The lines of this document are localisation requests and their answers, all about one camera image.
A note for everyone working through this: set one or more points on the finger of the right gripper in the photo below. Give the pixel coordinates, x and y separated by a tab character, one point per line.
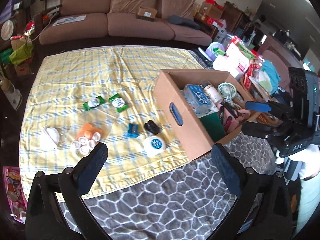
276	109
282	133

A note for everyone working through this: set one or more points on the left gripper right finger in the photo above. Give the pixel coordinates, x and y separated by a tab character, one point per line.
262	208

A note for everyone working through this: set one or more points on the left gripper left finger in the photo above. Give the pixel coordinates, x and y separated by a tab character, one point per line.
44	218

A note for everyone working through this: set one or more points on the black handled scissors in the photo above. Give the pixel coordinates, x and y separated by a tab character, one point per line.
229	110

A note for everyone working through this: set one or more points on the orange bag of white cups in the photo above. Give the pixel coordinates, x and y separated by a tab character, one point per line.
86	139

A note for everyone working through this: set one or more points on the black binder clip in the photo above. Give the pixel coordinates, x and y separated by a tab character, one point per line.
151	127

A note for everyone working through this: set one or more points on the white round tin blue label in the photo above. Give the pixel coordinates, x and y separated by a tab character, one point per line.
153	145

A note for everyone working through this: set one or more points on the green Centrum packet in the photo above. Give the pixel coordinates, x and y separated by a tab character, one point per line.
93	103
118	103

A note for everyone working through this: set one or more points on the blue pencil sharpener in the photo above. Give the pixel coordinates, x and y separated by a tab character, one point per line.
132	131

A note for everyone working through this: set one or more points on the red tube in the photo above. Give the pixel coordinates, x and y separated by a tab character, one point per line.
227	124

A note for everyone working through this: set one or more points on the right forearm white sleeve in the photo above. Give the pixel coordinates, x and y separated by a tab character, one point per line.
309	200

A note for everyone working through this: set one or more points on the right white gloved hand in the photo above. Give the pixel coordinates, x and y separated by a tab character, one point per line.
303	165

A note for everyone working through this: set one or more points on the pink package on floor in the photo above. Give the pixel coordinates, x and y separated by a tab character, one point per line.
15	195

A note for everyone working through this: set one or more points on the white mini fan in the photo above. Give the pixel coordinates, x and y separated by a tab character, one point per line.
227	91

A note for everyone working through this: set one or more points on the white bottle in box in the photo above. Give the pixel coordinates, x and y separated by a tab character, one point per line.
211	92

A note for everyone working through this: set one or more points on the green sponge in box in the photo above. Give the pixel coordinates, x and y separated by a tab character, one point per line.
213	126

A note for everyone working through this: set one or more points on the blue wipes pack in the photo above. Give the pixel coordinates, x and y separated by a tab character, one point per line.
196	98

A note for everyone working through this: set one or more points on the grey stone pattern blanket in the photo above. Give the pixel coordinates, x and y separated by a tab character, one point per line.
186	203

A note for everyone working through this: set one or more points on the brown cardboard box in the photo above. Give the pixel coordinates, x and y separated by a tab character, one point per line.
191	133

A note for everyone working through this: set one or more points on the dark cushion on sofa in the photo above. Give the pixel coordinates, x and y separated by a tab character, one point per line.
177	20

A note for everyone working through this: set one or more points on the yellow plaid tablecloth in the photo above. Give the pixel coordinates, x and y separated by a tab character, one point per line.
110	88

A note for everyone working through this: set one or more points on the small cardboard box on sofa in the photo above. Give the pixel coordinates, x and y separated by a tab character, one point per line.
148	14

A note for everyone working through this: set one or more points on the green bag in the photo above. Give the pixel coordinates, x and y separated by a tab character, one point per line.
21	54

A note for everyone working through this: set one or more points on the brown sofa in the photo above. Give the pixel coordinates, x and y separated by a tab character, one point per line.
117	18

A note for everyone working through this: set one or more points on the round tin on shelf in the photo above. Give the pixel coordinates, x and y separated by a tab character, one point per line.
7	30

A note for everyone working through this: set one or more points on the paper sheet on sofa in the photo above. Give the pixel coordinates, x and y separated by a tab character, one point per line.
67	20

